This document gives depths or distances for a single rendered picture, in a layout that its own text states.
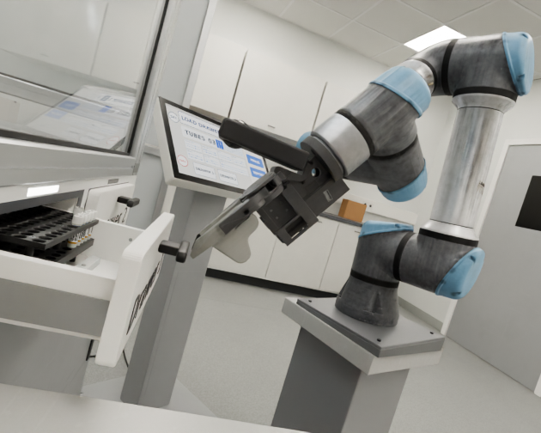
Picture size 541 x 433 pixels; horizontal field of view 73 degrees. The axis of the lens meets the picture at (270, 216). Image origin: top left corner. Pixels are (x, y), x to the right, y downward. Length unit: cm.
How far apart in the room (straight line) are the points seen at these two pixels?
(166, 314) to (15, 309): 109
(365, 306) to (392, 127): 48
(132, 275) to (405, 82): 38
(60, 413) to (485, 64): 85
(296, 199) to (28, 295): 29
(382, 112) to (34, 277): 41
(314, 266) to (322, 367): 298
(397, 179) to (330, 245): 332
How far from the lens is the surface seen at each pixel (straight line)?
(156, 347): 152
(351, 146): 47
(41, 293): 39
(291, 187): 45
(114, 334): 37
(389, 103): 49
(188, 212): 135
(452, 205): 82
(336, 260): 394
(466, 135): 84
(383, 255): 85
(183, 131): 129
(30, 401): 45
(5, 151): 41
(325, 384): 92
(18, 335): 60
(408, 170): 56
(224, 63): 388
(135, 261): 34
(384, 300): 88
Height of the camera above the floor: 102
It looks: 5 degrees down
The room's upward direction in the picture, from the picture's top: 16 degrees clockwise
